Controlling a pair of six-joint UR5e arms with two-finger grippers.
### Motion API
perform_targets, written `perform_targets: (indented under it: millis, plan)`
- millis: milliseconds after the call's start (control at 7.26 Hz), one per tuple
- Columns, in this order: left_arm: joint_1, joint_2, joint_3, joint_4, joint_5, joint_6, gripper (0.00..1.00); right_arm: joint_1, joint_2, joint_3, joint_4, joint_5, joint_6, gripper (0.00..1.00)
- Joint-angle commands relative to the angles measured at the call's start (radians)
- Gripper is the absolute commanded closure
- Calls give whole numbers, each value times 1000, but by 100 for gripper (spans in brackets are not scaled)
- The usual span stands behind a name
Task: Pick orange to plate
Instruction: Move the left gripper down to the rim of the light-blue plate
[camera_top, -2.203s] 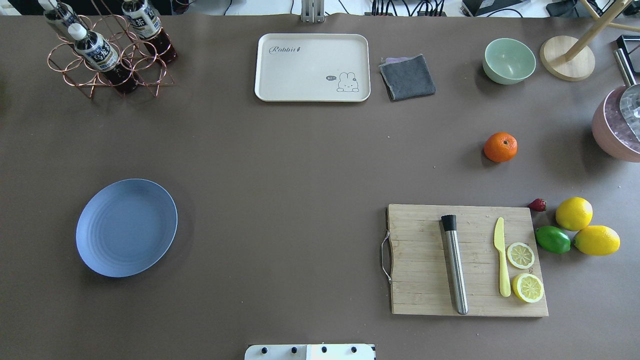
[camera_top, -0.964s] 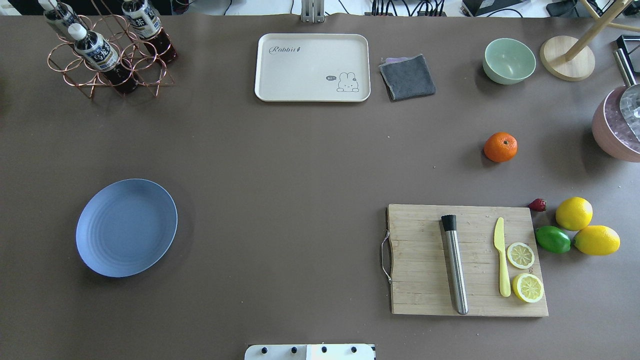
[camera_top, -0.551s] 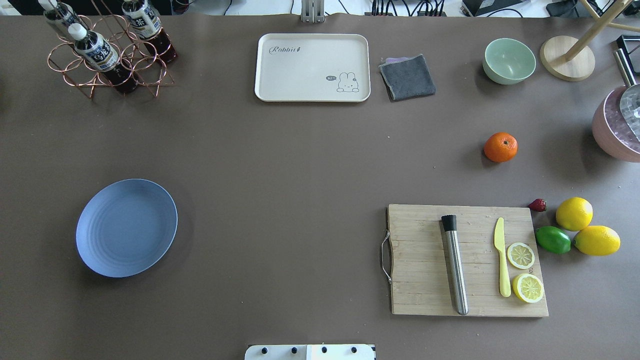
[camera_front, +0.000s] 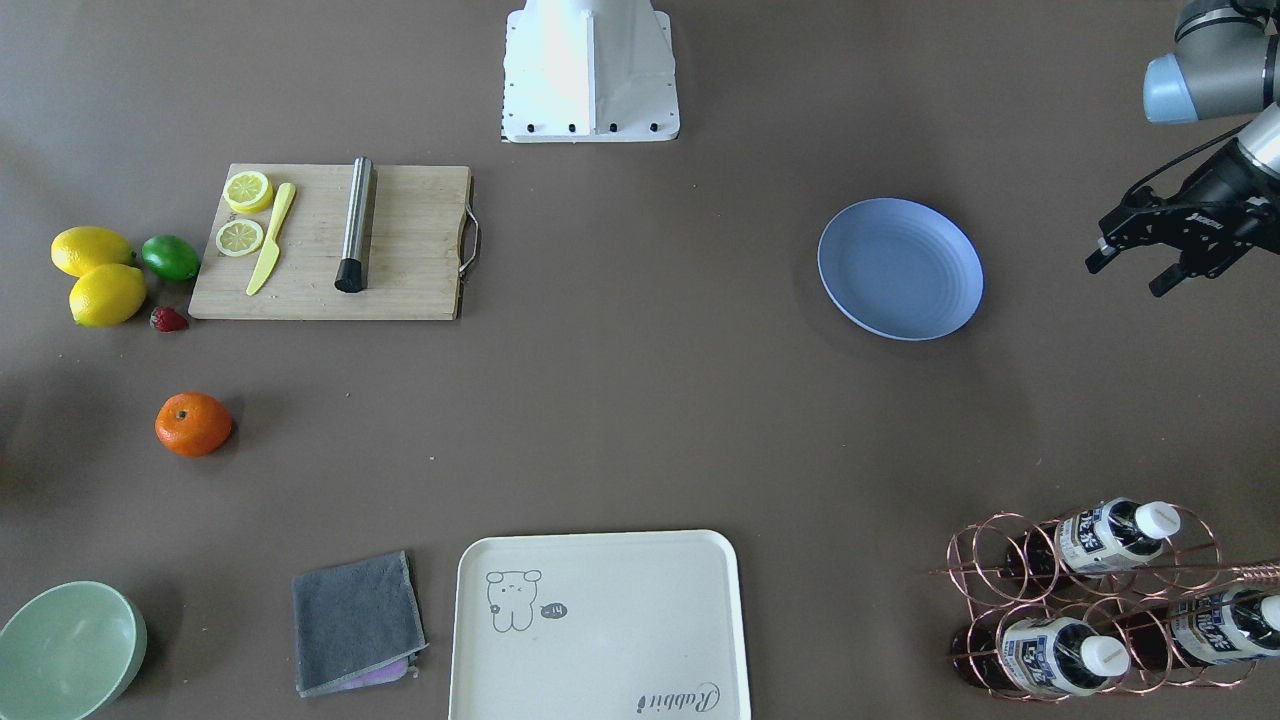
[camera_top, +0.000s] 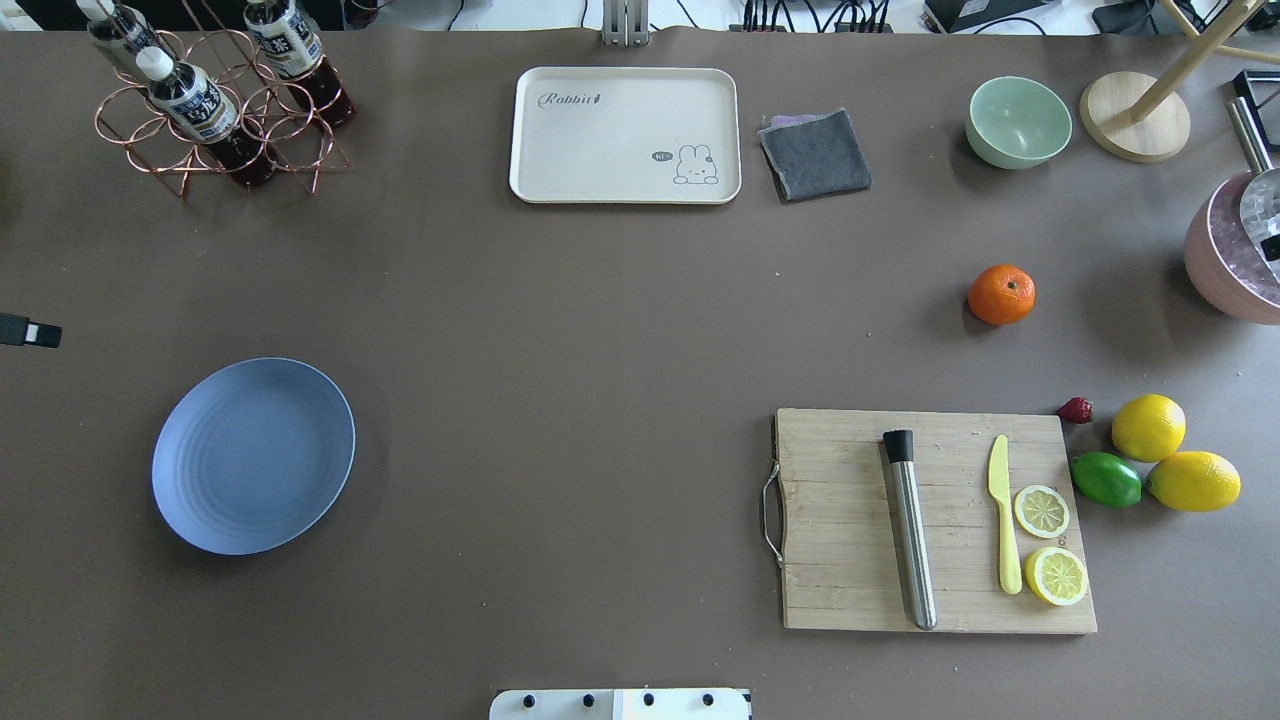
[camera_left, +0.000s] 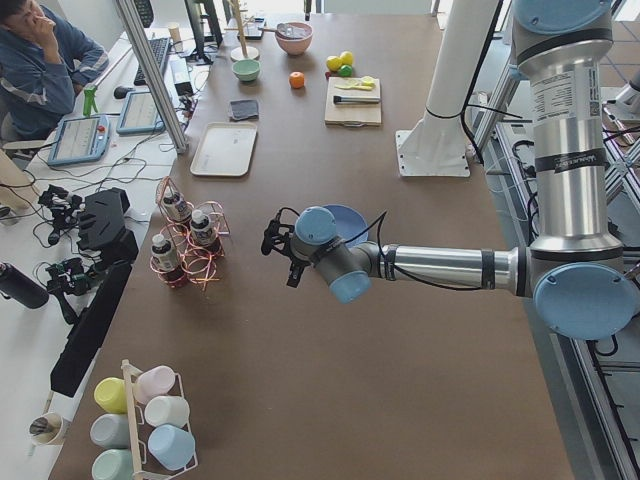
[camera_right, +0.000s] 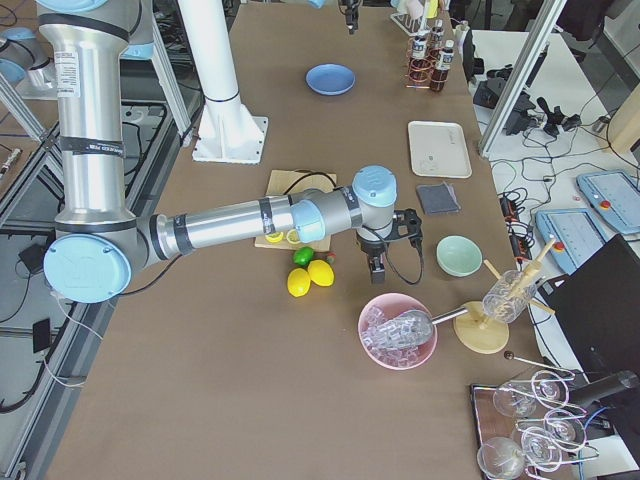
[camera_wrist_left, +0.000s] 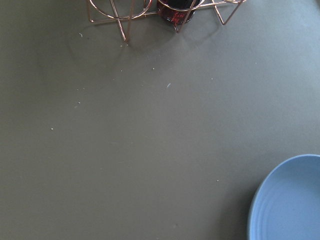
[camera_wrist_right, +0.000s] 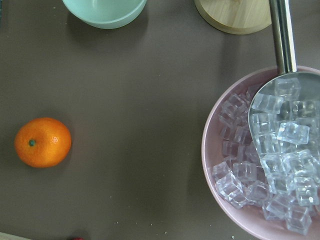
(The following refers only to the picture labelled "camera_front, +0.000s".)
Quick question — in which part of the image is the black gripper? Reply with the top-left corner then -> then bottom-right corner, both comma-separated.
1085,145 -> 1279,299

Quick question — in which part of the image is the orange mandarin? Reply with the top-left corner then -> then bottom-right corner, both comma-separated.
154,392 -> 234,457

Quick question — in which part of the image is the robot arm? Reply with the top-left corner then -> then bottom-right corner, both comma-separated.
1085,1 -> 1279,297

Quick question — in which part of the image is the blue plate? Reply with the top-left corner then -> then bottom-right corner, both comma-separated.
815,197 -> 986,342

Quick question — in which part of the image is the tea bottle upper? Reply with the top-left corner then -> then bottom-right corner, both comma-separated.
1001,497 -> 1181,591

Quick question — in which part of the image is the tea bottle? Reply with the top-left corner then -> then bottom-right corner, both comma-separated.
1001,497 -> 1181,591
1117,585 -> 1279,671
950,618 -> 1132,700

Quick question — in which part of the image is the cream rabbit tray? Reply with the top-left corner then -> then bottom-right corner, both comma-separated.
448,529 -> 753,719

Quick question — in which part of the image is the bamboo cutting board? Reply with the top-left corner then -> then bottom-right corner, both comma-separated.
188,163 -> 474,322

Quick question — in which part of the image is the steel muddler black tip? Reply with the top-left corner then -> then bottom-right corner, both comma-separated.
334,156 -> 378,293

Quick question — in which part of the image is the grey folded cloth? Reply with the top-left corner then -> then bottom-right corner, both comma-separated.
291,550 -> 429,698

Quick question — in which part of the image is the yellow plastic knife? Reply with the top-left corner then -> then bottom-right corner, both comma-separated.
244,182 -> 297,296

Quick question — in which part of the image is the lemon half slice upper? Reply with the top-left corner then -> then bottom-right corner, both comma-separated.
221,170 -> 275,215

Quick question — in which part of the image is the lemon slice flat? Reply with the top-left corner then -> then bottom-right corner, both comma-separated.
214,218 -> 265,258

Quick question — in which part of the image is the green lime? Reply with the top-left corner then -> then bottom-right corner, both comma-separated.
141,234 -> 201,282

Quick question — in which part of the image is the red strawberry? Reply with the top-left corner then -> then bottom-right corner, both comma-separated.
148,306 -> 189,333

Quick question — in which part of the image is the yellow lemon lower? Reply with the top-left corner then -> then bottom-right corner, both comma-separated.
69,264 -> 147,328

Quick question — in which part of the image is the yellow lemon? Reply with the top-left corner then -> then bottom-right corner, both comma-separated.
50,225 -> 134,278
69,264 -> 147,328

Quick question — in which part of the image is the yellow lemon upper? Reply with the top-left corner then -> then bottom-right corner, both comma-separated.
50,225 -> 134,278

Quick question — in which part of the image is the green bowl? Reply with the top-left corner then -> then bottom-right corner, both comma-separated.
1,582 -> 148,719

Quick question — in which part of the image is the copper wire bottle rack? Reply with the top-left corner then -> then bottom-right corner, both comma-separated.
945,501 -> 1277,702

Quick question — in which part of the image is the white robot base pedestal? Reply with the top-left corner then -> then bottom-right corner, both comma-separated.
500,1 -> 681,143

